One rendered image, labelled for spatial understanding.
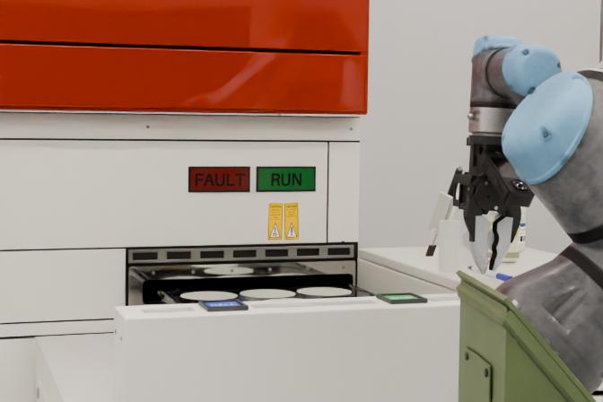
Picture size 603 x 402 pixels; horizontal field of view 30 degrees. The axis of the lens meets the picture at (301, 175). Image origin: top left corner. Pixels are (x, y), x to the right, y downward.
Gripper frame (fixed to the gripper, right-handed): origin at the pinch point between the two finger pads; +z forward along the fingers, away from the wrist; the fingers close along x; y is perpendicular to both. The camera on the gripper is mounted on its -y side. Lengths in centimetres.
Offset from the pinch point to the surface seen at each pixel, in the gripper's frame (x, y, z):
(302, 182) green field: 15, 48, -10
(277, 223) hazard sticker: 20, 48, -2
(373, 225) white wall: -60, 197, 9
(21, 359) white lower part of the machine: 66, 49, 24
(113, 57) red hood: 53, 43, -30
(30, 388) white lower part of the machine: 64, 49, 30
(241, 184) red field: 27, 48, -9
